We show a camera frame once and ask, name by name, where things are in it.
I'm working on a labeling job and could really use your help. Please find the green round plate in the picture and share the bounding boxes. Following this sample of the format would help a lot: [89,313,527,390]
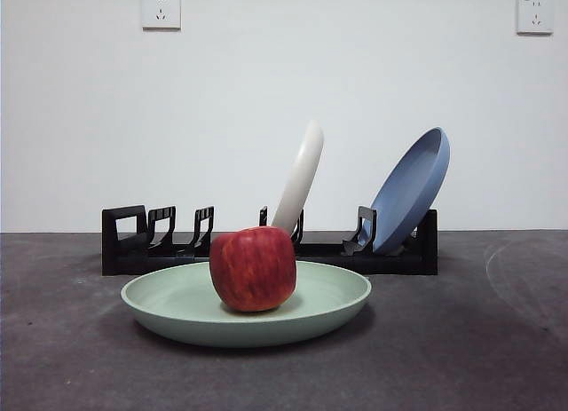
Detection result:
[120,258,373,349]

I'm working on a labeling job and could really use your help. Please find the white wall socket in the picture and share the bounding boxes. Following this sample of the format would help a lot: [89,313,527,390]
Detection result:
[141,0,182,30]
[516,0,555,36]

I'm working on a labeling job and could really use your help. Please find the black plate rack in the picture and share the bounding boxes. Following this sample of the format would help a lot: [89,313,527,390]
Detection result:
[101,203,439,277]

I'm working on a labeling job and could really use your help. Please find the cream white round plate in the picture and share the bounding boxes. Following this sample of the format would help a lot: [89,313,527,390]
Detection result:
[270,120,325,240]

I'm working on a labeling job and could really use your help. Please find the red apple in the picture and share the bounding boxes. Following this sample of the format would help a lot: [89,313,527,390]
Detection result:
[209,225,297,313]

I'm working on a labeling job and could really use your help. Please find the blue round plate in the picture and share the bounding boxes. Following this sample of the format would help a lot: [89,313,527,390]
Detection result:
[367,126,452,255]

